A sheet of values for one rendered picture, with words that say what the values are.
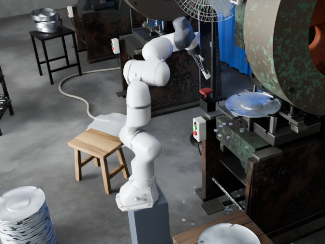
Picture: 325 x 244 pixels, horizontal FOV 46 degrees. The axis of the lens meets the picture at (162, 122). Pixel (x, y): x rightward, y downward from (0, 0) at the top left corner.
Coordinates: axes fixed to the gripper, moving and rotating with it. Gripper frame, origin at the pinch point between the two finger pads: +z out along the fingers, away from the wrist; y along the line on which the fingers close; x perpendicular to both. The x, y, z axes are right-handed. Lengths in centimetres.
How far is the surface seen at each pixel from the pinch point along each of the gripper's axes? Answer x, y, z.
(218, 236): -51, 72, 31
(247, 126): -3.3, 36.9, 18.9
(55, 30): -62, -260, 8
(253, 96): 11.5, 24.7, 14.7
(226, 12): 41, -37, -5
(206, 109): -11.6, 6.3, 17.2
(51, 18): -56, -251, -8
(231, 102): -2.1, 25.7, 8.2
